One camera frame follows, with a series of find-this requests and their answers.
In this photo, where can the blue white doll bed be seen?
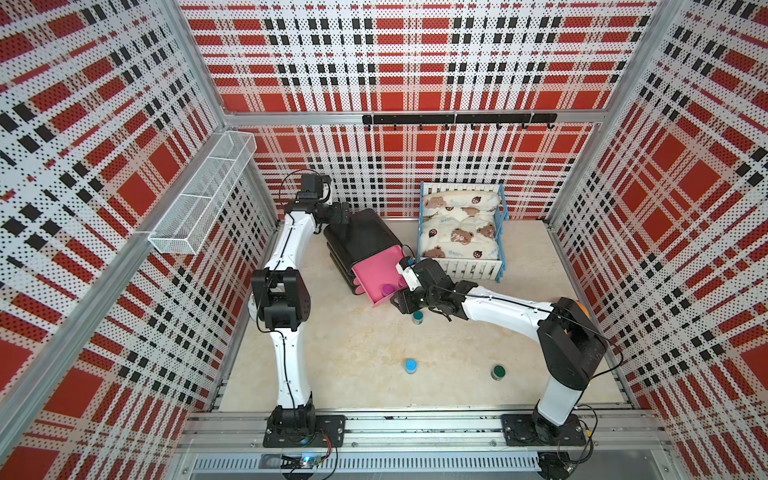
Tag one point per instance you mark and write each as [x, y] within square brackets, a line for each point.
[492, 270]

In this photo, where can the light blue paint can front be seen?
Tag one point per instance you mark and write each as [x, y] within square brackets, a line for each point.
[411, 366]

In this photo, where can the orange plush whale toy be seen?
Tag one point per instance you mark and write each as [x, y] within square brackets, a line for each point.
[584, 308]

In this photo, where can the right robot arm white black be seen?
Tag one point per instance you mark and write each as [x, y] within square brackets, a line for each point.
[571, 345]

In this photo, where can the bear print blanket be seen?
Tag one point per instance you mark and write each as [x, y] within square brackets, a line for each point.
[460, 225]

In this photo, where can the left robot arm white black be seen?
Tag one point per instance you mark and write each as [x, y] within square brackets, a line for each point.
[280, 305]

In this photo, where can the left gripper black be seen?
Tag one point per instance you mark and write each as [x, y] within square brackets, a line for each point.
[335, 217]

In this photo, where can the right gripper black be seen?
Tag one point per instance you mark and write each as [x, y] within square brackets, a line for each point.
[404, 304]

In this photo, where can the black pink drawer cabinet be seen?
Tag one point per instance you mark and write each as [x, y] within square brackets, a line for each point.
[364, 236]

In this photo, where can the black wall hook rail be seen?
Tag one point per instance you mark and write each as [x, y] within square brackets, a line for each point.
[521, 119]

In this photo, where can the aluminium mounting rail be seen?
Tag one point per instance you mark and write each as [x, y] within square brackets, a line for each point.
[422, 431]

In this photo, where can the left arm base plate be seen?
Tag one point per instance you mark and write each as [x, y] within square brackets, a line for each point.
[288, 429]

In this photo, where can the white wire mesh shelf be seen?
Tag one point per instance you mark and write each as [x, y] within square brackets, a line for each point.
[185, 226]

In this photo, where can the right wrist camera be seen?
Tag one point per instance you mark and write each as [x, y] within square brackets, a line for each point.
[406, 268]

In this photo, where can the pink top drawer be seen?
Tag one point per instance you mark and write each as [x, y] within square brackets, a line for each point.
[372, 273]

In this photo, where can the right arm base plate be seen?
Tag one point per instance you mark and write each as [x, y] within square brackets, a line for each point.
[534, 430]

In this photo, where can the dark green paint can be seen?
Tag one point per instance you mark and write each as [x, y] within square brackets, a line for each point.
[498, 372]

